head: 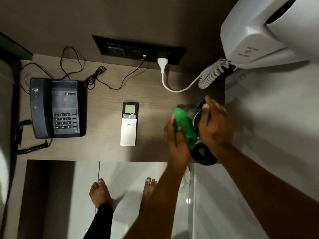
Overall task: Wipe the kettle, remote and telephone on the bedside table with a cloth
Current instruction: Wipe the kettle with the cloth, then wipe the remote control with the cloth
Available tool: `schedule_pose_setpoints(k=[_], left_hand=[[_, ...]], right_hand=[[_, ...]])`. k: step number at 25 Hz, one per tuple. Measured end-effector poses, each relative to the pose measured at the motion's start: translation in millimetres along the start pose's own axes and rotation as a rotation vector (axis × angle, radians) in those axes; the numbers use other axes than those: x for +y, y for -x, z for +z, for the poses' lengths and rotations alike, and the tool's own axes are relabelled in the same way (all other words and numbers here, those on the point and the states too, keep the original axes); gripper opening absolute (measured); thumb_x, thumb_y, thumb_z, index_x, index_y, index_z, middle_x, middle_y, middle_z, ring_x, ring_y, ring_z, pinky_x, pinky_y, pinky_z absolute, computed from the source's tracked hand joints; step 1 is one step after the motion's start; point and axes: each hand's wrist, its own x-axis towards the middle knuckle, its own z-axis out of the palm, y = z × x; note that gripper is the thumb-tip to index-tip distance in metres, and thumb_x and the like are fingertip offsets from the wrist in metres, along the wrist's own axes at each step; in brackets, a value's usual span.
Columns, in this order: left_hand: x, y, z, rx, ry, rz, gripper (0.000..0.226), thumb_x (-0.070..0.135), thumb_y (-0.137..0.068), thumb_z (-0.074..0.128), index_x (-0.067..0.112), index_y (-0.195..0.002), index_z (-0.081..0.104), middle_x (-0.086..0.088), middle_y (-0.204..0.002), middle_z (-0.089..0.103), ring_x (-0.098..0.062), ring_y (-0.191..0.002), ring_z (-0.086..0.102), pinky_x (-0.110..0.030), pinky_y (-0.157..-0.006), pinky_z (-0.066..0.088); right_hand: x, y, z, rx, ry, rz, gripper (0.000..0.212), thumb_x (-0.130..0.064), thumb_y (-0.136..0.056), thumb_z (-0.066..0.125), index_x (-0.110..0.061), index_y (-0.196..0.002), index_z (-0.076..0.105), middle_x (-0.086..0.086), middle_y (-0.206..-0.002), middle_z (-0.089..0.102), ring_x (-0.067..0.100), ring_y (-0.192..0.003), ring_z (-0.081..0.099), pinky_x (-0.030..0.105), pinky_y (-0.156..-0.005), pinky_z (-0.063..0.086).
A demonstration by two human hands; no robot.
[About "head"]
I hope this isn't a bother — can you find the thin black cable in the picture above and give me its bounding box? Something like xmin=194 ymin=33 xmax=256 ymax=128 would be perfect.
xmin=19 ymin=46 xmax=146 ymax=95

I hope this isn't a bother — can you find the person's left hand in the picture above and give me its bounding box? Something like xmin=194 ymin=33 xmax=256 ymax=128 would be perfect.
xmin=164 ymin=114 xmax=191 ymax=169

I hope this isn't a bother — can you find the person's right foot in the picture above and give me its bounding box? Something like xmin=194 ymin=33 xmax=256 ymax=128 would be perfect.
xmin=140 ymin=178 xmax=158 ymax=212

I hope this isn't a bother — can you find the person's black trouser leg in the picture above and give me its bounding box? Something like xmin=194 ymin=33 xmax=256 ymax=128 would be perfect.
xmin=83 ymin=203 xmax=114 ymax=239

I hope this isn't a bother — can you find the black coiled telephone cord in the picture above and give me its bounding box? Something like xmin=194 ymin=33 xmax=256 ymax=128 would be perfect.
xmin=13 ymin=119 xmax=49 ymax=155

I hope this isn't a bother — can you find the person's left foot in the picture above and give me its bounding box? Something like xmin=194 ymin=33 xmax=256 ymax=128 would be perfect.
xmin=89 ymin=179 xmax=112 ymax=209

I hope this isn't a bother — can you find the white remote control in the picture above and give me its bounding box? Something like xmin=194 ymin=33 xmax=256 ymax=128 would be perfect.
xmin=120 ymin=102 xmax=139 ymax=147

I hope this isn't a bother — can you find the white power plug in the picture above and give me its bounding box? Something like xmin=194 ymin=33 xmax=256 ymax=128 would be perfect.
xmin=157 ymin=58 xmax=169 ymax=74

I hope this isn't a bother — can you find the green cleaning cloth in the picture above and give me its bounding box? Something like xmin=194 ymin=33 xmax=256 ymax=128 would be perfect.
xmin=173 ymin=107 xmax=199 ymax=150

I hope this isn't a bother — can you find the person's left forearm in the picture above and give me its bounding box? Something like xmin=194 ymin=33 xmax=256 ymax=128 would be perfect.
xmin=123 ymin=165 xmax=192 ymax=239

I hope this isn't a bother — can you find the white wall hair dryer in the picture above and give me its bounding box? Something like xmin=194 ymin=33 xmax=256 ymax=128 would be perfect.
xmin=220 ymin=0 xmax=319 ymax=70

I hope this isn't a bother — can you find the black steel electric kettle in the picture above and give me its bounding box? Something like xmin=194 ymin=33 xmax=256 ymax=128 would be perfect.
xmin=177 ymin=98 xmax=219 ymax=166

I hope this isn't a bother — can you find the person's right forearm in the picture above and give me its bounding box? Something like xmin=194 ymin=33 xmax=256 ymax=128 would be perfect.
xmin=216 ymin=144 xmax=319 ymax=239

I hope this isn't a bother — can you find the black wall switch panel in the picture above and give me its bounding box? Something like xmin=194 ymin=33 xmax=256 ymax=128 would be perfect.
xmin=92 ymin=35 xmax=187 ymax=65

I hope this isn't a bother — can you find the black desk telephone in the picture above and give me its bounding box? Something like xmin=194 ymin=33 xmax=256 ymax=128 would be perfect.
xmin=29 ymin=78 xmax=87 ymax=139

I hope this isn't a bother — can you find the person's right hand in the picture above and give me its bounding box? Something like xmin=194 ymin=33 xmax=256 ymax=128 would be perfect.
xmin=198 ymin=95 xmax=235 ymax=157

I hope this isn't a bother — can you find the white power cable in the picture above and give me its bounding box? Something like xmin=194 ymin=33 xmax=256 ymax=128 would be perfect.
xmin=161 ymin=72 xmax=208 ymax=93

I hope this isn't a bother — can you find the person's foot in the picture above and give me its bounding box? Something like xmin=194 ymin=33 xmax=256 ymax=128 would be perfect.
xmin=89 ymin=179 xmax=112 ymax=209
xmin=140 ymin=178 xmax=158 ymax=212

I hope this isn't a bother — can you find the white coiled cord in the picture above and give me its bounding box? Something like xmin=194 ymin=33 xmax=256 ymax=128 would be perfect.
xmin=198 ymin=58 xmax=233 ymax=89

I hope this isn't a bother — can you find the black telephone handset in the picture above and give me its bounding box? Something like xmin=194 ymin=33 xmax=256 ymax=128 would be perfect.
xmin=29 ymin=78 xmax=53 ymax=139

